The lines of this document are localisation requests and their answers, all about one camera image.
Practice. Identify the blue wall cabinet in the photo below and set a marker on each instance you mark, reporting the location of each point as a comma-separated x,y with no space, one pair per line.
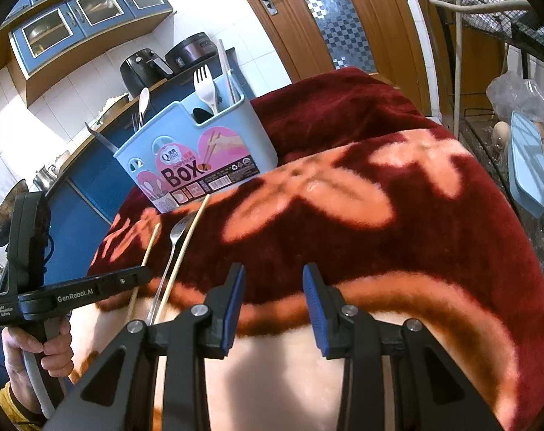
42,41

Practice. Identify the black wire rack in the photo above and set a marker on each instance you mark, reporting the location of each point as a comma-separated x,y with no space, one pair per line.
487,130

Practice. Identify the red floral fleece blanket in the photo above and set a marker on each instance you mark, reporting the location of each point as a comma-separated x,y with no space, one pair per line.
395,212

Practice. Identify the person's left hand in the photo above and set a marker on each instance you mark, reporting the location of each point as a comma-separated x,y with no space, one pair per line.
56,361

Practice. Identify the steel kettle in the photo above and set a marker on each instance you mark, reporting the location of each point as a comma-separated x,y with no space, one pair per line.
45,178

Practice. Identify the steel door handle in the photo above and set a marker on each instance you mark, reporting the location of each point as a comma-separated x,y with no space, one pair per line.
270,7

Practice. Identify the bowl of popcorn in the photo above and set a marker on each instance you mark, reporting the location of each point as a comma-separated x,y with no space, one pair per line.
111,107

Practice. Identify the blue plastic utensil box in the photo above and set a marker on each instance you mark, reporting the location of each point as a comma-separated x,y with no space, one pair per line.
174,160

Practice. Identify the wooden door with glass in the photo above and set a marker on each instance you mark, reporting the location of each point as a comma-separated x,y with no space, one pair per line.
377,36

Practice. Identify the small steel fork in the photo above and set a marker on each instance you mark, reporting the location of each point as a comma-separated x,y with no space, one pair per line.
177,231

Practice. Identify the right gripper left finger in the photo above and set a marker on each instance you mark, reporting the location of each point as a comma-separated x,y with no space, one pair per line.
118,391

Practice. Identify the beige plastic spoon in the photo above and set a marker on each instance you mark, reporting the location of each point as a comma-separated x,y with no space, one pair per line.
143,104

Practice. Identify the light blue box lid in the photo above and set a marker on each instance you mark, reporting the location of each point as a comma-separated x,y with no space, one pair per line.
526,165

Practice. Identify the large steel fork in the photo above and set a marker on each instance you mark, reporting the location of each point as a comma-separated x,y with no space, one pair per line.
135,122

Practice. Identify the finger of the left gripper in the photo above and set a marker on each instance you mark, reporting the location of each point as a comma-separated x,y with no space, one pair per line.
81,292

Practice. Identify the yellow sleeved left forearm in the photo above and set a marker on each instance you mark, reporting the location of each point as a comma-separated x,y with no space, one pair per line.
22,418

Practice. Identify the blue base cabinets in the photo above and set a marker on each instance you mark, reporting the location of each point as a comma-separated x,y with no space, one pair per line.
89,193

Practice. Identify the black wok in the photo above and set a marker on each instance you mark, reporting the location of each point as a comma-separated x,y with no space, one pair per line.
7,209

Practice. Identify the dark rice cooker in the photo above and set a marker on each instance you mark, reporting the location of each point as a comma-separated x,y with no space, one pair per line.
191,51

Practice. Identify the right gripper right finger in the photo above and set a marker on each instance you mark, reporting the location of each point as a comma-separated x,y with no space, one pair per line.
395,377

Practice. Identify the pink plastic fork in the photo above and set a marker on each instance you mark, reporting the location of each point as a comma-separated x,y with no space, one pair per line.
205,88

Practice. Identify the black air fryer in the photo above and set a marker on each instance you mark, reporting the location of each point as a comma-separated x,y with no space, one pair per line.
144,69

